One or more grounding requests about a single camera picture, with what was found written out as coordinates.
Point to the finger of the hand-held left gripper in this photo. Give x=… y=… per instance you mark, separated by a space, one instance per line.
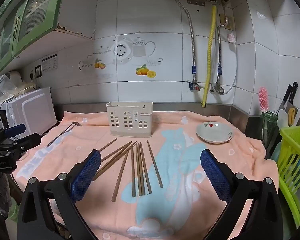
x=15 y=129
x=27 y=142

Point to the white instruction label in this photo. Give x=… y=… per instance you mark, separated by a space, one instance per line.
x=50 y=62

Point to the metal ladle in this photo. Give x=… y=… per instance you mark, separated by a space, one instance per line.
x=76 y=123

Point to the steel angle valve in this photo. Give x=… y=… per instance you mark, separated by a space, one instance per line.
x=218 y=88

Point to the green plastic dish rack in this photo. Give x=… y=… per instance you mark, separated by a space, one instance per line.
x=290 y=140

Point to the green wall cabinet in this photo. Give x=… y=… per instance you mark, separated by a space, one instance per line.
x=61 y=2

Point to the pink bottle brush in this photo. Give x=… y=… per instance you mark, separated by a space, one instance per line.
x=263 y=97

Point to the clear plastic bag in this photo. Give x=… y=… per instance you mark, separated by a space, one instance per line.
x=3 y=85

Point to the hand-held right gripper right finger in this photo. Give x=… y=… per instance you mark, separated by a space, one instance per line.
x=215 y=177

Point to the black wall socket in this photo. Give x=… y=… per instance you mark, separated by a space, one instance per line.
x=38 y=71

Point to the pink wall tag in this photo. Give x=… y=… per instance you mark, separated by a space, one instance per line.
x=231 y=37

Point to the row of wooden chopsticks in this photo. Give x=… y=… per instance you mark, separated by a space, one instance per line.
x=133 y=172

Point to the teaware wall decal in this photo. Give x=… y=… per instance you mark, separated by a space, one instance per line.
x=140 y=48

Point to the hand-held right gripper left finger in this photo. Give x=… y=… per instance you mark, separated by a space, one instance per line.
x=86 y=177

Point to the cream plastic utensil holder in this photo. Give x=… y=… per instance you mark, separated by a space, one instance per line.
x=120 y=130

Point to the metal wall bracket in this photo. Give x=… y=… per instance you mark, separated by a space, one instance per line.
x=196 y=1

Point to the white microwave oven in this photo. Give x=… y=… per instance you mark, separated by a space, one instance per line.
x=32 y=112

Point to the peach printed towel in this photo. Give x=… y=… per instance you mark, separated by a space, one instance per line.
x=177 y=130

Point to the flower print ceramic plate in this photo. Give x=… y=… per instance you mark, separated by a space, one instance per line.
x=213 y=131

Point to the glass jar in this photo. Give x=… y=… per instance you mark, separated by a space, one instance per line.
x=268 y=127

